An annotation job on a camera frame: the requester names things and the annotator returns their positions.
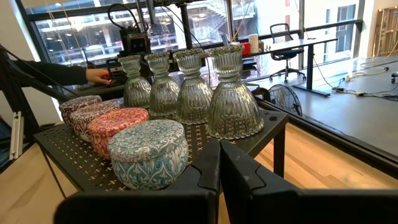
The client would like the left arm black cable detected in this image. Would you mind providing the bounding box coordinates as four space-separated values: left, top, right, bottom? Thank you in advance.
106 2 149 35

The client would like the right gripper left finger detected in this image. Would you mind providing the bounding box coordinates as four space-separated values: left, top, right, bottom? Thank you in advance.
54 139 221 224

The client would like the person's hand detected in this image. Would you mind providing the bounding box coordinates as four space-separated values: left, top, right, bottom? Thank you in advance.
85 68 112 86

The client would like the black perforated metal shelf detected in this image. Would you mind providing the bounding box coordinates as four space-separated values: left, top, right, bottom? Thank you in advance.
33 99 290 200

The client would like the person's forearm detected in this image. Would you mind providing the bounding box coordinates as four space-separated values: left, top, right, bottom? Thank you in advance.
12 60 90 86

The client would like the pink patterned round tin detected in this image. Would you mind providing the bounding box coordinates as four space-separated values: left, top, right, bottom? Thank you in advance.
86 106 150 161

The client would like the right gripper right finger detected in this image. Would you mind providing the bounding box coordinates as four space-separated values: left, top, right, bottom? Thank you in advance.
220 139 398 224

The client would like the black floor fan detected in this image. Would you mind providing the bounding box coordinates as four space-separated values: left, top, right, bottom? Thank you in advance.
268 83 303 118

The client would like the black standing desk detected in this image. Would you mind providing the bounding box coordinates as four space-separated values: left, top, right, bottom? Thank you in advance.
245 37 340 98

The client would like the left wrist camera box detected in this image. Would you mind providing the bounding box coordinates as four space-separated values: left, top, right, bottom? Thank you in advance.
119 27 152 58

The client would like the yellow floor cable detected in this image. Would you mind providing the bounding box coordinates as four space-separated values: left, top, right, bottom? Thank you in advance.
312 40 398 101

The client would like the black aluminium table frame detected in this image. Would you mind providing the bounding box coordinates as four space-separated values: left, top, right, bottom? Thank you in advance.
0 0 398 180

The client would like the black office chair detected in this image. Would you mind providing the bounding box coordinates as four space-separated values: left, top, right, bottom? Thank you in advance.
268 22 307 83

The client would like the purple white patterned tin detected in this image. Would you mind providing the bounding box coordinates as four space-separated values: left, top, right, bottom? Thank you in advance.
68 99 122 143

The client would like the wooden pallet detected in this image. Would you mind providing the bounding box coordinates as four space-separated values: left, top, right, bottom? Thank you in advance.
372 6 398 58

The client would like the black curved frame handle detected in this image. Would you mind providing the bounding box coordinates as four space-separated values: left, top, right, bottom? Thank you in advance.
251 86 272 102

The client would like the red box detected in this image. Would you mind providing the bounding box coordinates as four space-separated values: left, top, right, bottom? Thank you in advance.
239 41 252 57

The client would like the silver frame bracket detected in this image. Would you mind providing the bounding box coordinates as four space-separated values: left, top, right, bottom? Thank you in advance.
9 111 24 161

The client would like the white paper roll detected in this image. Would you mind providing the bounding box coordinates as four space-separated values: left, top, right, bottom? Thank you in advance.
248 33 260 55

